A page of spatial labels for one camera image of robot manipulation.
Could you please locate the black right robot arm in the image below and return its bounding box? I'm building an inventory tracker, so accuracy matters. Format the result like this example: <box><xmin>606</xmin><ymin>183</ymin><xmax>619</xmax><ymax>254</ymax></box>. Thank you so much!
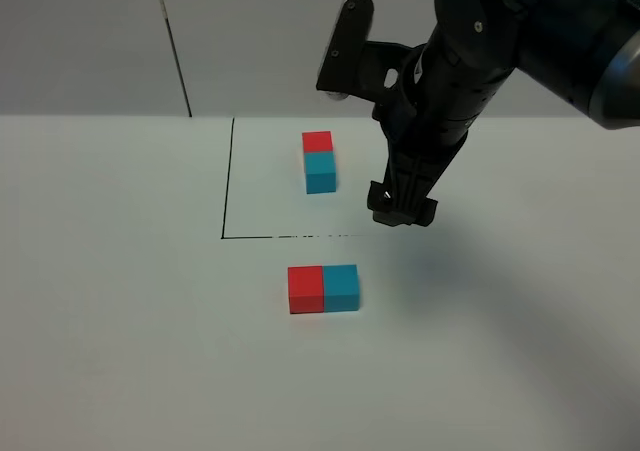
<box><xmin>367</xmin><ymin>0</ymin><xmax>639</xmax><ymax>226</ymax></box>

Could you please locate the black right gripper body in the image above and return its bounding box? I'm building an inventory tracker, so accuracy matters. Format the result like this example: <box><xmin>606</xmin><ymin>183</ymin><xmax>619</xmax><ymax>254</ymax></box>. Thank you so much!
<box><xmin>372</xmin><ymin>29</ymin><xmax>513</xmax><ymax>204</ymax></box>

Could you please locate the blue template cube block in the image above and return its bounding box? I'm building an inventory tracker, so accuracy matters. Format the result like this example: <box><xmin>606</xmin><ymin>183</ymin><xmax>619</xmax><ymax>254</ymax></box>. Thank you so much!
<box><xmin>304</xmin><ymin>151</ymin><xmax>337</xmax><ymax>194</ymax></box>

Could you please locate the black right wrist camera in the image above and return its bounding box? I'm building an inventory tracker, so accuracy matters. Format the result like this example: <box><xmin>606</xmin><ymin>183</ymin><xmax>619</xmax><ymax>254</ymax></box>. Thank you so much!
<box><xmin>316</xmin><ymin>0</ymin><xmax>420</xmax><ymax>104</ymax></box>

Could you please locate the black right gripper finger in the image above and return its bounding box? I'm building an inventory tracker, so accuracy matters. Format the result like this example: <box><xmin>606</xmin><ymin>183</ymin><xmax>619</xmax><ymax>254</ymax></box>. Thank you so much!
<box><xmin>367</xmin><ymin>181</ymin><xmax>423</xmax><ymax>227</ymax></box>
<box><xmin>417</xmin><ymin>197</ymin><xmax>438</xmax><ymax>226</ymax></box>

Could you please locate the red template cube block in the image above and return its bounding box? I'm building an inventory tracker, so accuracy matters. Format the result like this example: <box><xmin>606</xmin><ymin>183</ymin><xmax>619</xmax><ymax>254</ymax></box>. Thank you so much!
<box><xmin>302</xmin><ymin>131</ymin><xmax>334</xmax><ymax>154</ymax></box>

